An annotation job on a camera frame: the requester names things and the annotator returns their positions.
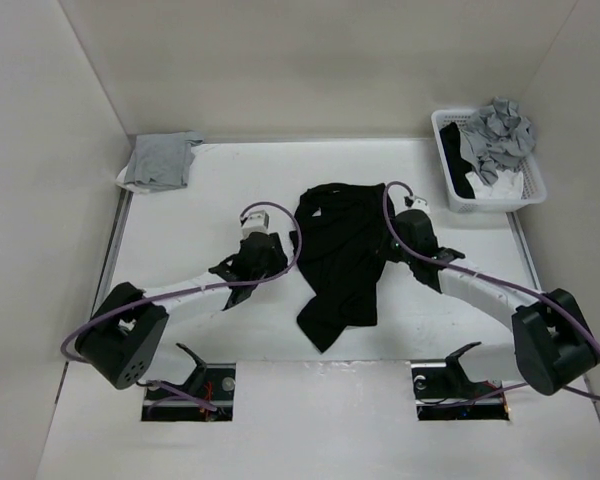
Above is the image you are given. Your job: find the white tank top in basket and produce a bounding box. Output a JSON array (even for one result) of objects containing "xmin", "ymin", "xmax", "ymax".
[{"xmin": 465, "ymin": 170, "xmax": 524, "ymax": 200}]

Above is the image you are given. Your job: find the right metal table rail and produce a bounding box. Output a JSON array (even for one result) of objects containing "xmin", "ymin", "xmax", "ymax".
[{"xmin": 507, "ymin": 212, "xmax": 541, "ymax": 290}]

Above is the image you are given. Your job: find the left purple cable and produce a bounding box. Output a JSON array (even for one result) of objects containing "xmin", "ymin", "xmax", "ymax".
[{"xmin": 62, "ymin": 201, "xmax": 302, "ymax": 411}]

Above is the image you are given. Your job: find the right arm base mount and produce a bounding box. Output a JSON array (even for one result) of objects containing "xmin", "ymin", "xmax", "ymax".
[{"xmin": 411, "ymin": 361, "xmax": 509, "ymax": 421}]

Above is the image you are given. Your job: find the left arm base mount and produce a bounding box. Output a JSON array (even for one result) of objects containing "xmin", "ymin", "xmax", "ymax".
[{"xmin": 136, "ymin": 363, "xmax": 237, "ymax": 423}]

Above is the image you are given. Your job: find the crumpled grey tank top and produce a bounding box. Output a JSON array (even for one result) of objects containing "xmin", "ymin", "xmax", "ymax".
[{"xmin": 459, "ymin": 97, "xmax": 537, "ymax": 185}]

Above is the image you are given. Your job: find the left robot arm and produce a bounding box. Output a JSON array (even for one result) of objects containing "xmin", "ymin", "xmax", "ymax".
[{"xmin": 74, "ymin": 232, "xmax": 288, "ymax": 390}]

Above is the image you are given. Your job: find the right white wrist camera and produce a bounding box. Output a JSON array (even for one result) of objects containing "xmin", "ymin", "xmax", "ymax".
[{"xmin": 404, "ymin": 195, "xmax": 430, "ymax": 214}]

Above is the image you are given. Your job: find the folded grey tank top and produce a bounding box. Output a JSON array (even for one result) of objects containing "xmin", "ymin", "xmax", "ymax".
[{"xmin": 123, "ymin": 130, "xmax": 205, "ymax": 189}]

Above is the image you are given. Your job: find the metal table rail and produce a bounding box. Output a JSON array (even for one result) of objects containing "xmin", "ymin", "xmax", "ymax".
[
  {"xmin": 507, "ymin": 212, "xmax": 541, "ymax": 290},
  {"xmin": 77, "ymin": 189, "xmax": 134, "ymax": 361}
]

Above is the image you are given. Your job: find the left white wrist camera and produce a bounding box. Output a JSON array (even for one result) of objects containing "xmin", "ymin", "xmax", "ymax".
[{"xmin": 240, "ymin": 210, "xmax": 270, "ymax": 239}]

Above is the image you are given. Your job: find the left metal table rail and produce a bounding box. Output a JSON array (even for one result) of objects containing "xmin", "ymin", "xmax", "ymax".
[{"xmin": 77, "ymin": 189, "xmax": 134, "ymax": 361}]

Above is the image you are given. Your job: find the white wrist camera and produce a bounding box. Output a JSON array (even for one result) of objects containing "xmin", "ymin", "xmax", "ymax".
[
  {"xmin": 240, "ymin": 210, "xmax": 270, "ymax": 239},
  {"xmin": 404, "ymin": 195, "xmax": 430, "ymax": 214}
]

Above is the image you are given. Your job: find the folded white tank top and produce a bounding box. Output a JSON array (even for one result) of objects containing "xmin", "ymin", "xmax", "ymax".
[{"xmin": 115, "ymin": 139, "xmax": 206, "ymax": 195}]

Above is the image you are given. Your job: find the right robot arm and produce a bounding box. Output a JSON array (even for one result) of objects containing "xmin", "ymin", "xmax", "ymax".
[{"xmin": 383, "ymin": 209, "xmax": 600, "ymax": 396}]

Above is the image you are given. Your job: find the white plastic laundry basket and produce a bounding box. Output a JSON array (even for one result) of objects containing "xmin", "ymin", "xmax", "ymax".
[{"xmin": 431, "ymin": 108, "xmax": 547, "ymax": 213}]

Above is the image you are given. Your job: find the black tank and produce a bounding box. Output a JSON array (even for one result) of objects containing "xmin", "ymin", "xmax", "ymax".
[
  {"xmin": 289, "ymin": 183, "xmax": 387, "ymax": 353},
  {"xmin": 439, "ymin": 122, "xmax": 475, "ymax": 199}
]

